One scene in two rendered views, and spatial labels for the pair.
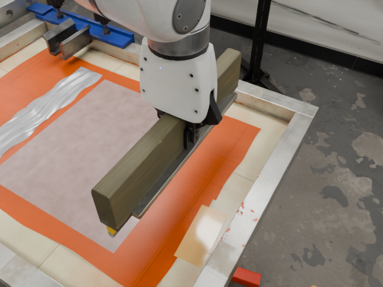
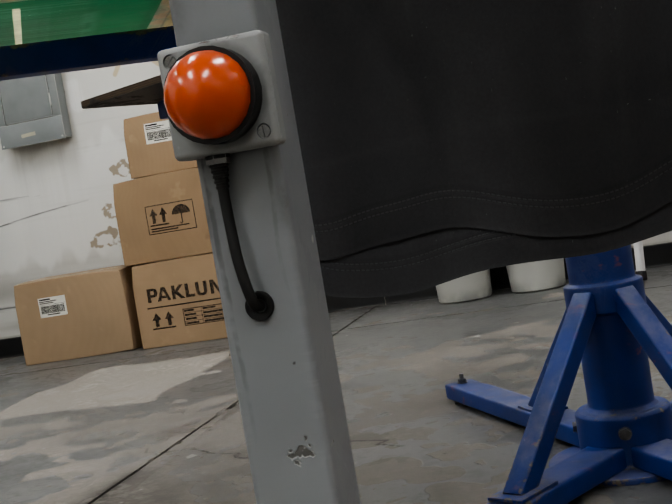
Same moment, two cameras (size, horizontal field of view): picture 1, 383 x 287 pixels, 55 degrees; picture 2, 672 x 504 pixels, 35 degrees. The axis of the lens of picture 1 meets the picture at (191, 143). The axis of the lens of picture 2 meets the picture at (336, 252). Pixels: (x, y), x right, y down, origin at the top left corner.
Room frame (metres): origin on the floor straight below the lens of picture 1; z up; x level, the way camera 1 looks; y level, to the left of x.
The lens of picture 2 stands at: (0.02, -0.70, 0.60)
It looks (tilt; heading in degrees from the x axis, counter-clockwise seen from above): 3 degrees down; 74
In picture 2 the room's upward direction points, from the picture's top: 10 degrees counter-clockwise
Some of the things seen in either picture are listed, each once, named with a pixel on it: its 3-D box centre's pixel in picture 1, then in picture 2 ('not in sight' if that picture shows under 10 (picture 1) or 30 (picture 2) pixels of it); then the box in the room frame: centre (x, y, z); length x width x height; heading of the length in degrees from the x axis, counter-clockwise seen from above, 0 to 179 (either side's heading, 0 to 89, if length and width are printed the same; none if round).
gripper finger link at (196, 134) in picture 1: (198, 130); not in sight; (0.38, -0.01, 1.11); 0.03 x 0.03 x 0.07; 59
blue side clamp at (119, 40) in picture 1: (84, 33); not in sight; (0.88, 0.29, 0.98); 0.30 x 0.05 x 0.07; 59
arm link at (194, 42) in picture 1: (172, 27); not in sight; (0.40, 0.02, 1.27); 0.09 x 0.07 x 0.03; 59
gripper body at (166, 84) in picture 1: (179, 71); not in sight; (0.40, 0.02, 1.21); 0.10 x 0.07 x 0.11; 59
